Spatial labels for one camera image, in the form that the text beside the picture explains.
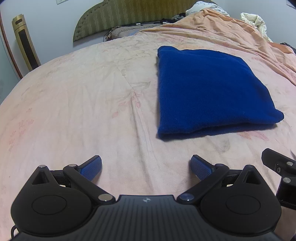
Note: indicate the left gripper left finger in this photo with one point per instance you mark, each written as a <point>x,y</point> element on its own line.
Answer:
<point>59,201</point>

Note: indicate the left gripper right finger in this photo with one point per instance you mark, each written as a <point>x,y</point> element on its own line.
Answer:
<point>238,202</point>

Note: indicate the blue beaded sweater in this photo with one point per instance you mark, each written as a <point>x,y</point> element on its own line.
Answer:
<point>205,92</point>

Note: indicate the pink bed sheet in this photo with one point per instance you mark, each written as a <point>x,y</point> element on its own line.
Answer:
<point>102,100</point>

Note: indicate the dark patterned cloth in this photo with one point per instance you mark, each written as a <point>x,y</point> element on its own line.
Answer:
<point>286,44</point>

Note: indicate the cream crumpled duvet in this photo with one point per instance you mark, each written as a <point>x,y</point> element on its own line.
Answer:
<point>257,22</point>

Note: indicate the orange blanket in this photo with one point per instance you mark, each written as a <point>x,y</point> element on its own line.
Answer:
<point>211,30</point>

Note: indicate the patterned pillow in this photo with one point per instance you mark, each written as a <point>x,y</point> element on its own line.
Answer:
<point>126,31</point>

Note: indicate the gold tower fan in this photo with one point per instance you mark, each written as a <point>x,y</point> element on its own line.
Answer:
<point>25,43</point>

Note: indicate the olive green headboard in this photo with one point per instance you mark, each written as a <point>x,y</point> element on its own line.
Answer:
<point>109,14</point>

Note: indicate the white wall sockets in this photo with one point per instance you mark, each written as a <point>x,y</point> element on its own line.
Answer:
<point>60,1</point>

